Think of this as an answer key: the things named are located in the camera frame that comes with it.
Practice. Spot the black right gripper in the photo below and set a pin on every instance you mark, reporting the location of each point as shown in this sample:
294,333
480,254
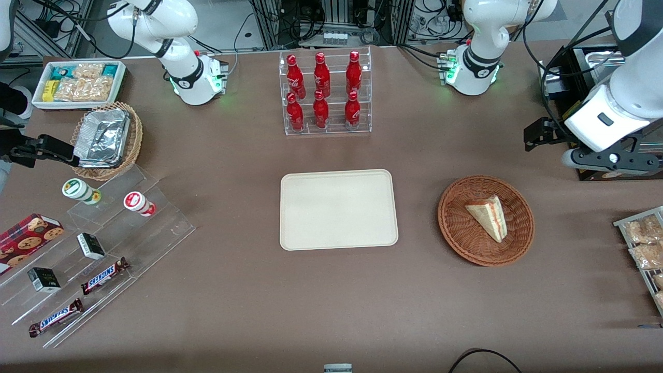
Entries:
20,152

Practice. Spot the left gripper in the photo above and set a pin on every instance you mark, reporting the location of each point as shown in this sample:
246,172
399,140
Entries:
555,133

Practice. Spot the triangular sandwich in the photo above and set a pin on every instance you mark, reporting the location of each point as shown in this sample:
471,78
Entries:
489,216

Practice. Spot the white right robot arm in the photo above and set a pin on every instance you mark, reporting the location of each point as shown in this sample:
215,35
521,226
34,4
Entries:
181,20

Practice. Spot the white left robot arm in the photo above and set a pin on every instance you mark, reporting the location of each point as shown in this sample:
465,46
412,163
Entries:
479,31

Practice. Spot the wicker basket with foil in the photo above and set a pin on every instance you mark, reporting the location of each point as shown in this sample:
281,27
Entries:
135,140

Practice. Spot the empty round wicker basket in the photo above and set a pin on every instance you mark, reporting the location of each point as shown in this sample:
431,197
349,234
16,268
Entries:
466,241

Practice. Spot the beige plastic tray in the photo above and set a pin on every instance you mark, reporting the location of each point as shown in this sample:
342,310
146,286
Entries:
336,212

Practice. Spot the green lidded drink cup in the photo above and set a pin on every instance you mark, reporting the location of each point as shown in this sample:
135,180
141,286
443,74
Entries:
77,189

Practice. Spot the black food warmer appliance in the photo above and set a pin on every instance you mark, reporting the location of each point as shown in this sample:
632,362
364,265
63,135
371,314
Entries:
570,77

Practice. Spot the yellow snack packet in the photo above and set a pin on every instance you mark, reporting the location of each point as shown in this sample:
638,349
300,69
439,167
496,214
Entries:
49,90

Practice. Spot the stacked aluminium foil containers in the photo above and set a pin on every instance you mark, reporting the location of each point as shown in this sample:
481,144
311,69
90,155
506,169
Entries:
103,137

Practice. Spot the clear cracker packet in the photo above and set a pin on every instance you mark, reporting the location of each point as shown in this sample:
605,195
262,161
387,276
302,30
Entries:
88,71
83,89

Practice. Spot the teal snack packet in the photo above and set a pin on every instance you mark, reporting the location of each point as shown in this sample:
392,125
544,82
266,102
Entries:
60,72
110,70

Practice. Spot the red cookie box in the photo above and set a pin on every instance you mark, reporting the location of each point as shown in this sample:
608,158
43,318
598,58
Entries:
26,241

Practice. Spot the steel warmer pan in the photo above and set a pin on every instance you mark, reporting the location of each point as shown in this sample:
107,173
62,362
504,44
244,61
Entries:
595,54

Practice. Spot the small black carton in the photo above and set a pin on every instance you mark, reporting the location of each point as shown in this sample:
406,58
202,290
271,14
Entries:
44,280
90,246

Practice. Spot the red lidded drink cup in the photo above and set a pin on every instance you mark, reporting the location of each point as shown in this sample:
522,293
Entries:
137,202

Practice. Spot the white rectangular snack bin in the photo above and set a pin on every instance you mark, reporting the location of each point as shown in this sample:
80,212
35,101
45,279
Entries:
121,77

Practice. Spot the Snickers chocolate bar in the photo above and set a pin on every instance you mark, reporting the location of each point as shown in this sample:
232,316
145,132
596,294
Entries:
54,318
103,276

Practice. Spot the bagged rice cracker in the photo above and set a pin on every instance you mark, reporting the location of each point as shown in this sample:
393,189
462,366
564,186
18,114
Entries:
647,256
659,281
660,300
642,230

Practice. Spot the clear acrylic stepped stand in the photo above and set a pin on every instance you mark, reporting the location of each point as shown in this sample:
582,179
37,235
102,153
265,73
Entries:
155,233

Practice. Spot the red cola bottle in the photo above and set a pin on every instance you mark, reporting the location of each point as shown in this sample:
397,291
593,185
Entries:
295,77
295,114
321,75
354,72
352,111
320,111

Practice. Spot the clear acrylic bottle rack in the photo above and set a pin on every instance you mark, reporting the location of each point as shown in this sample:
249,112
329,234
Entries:
334,67

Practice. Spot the black equipment rack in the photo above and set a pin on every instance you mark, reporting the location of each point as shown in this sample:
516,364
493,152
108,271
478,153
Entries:
336,20

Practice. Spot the small grey device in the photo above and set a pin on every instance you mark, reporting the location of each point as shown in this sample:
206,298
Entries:
337,368

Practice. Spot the metal shelf frame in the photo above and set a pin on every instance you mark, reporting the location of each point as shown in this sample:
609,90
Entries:
46,26

